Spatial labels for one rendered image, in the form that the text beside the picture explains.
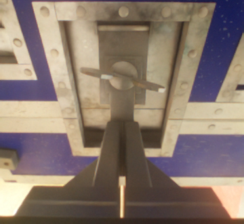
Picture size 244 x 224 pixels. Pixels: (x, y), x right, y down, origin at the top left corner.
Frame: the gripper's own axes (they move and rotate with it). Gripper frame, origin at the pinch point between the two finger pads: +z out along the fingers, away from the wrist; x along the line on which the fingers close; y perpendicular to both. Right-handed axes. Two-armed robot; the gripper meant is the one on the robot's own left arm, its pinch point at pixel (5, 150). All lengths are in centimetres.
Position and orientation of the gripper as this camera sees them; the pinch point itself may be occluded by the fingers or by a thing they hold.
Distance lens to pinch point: 28.3
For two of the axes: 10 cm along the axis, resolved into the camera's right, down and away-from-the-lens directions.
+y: -1.8, 7.8, 5.9
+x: -0.1, 6.0, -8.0
